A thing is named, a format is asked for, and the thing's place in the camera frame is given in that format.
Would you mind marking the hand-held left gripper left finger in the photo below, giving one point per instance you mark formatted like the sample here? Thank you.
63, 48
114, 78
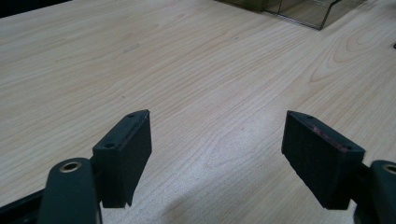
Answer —
123, 165

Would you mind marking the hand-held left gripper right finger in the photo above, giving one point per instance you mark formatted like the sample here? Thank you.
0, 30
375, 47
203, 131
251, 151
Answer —
320, 165

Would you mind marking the clear smoky plastic box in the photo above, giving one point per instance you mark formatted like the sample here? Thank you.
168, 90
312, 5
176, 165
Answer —
306, 12

